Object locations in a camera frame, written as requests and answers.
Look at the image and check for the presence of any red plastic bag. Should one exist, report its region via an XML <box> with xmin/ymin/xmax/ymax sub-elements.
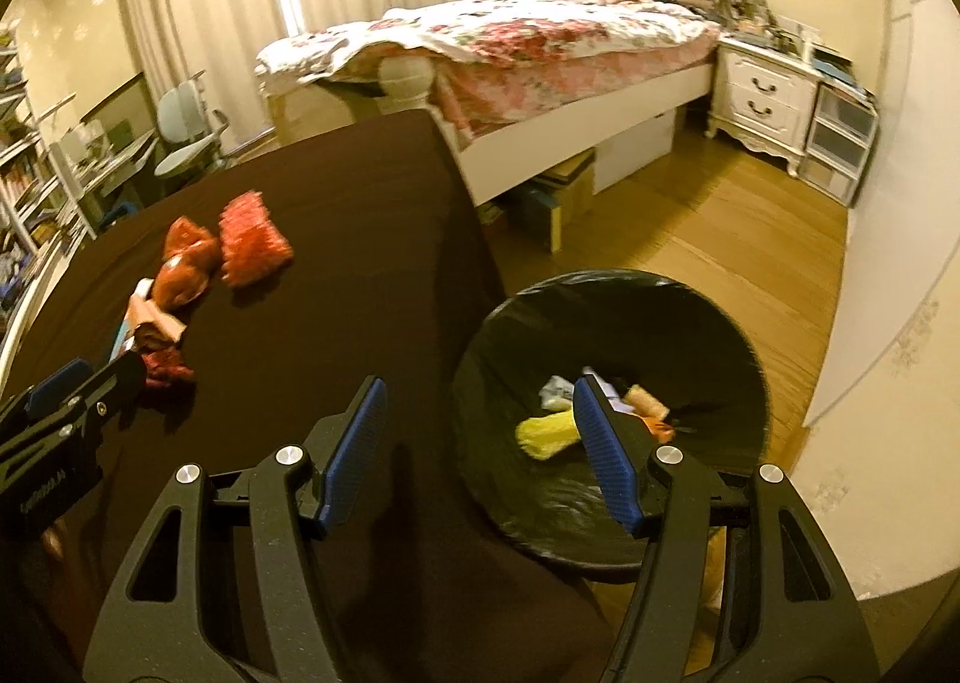
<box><xmin>151</xmin><ymin>215</ymin><xmax>221</xmax><ymax>312</ymax></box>

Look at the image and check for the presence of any dark brown tablecloth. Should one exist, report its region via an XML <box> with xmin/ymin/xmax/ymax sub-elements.
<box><xmin>2</xmin><ymin>111</ymin><xmax>613</xmax><ymax>681</ymax></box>

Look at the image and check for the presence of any bookshelf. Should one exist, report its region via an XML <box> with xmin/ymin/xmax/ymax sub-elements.
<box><xmin>2</xmin><ymin>23</ymin><xmax>93</xmax><ymax>373</ymax></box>

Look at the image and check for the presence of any white tissue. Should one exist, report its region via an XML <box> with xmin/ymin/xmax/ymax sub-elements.
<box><xmin>539</xmin><ymin>376</ymin><xmax>574</xmax><ymax>413</ymax></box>

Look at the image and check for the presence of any plastic drawer unit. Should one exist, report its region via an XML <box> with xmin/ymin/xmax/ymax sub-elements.
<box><xmin>797</xmin><ymin>80</ymin><xmax>880</xmax><ymax>206</ymax></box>

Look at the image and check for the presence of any white nightstand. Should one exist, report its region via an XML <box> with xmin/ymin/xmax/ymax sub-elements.
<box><xmin>704</xmin><ymin>34</ymin><xmax>820</xmax><ymax>178</ymax></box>

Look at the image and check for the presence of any white blue tube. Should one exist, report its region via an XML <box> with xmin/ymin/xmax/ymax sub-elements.
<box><xmin>109</xmin><ymin>278</ymin><xmax>153</xmax><ymax>360</ymax></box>

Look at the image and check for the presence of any grey office chair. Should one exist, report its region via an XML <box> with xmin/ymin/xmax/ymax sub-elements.
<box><xmin>155</xmin><ymin>72</ymin><xmax>229</xmax><ymax>181</ymax></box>

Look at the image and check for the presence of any desk with clutter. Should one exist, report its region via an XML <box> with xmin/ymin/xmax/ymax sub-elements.
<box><xmin>50</xmin><ymin>121</ymin><xmax>158</xmax><ymax>229</ymax></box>

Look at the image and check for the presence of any white bed frame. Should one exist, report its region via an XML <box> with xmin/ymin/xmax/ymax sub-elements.
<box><xmin>257</xmin><ymin>0</ymin><xmax>749</xmax><ymax>209</ymax></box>

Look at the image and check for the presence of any red foam fruit net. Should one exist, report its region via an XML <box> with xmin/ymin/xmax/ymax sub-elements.
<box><xmin>218</xmin><ymin>190</ymin><xmax>295</xmax><ymax>288</ymax></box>

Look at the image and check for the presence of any tan spray can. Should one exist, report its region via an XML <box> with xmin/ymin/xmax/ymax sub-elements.
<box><xmin>623</xmin><ymin>385</ymin><xmax>670</xmax><ymax>421</ymax></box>

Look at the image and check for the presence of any dark red wrapper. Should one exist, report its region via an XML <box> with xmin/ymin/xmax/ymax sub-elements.
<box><xmin>133</xmin><ymin>322</ymin><xmax>195</xmax><ymax>389</ymax></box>

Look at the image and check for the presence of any cardboard box under bed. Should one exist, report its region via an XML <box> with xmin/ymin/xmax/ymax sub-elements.
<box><xmin>477</xmin><ymin>148</ymin><xmax>596</xmax><ymax>254</ymax></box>

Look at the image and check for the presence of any white storage box under bed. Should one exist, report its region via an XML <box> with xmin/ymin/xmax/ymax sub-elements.
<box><xmin>594</xmin><ymin>109</ymin><xmax>677</xmax><ymax>194</ymax></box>

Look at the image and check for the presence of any black lined trash bin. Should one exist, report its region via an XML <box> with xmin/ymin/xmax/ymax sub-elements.
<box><xmin>452</xmin><ymin>270</ymin><xmax>770</xmax><ymax>584</ymax></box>

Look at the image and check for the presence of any floral quilt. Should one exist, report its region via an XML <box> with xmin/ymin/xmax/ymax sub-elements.
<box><xmin>254</xmin><ymin>0</ymin><xmax>721</xmax><ymax>146</ymax></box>

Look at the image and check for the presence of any yellow foam fruit net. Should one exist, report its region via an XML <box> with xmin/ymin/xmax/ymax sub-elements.
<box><xmin>514</xmin><ymin>408</ymin><xmax>581</xmax><ymax>460</ymax></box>

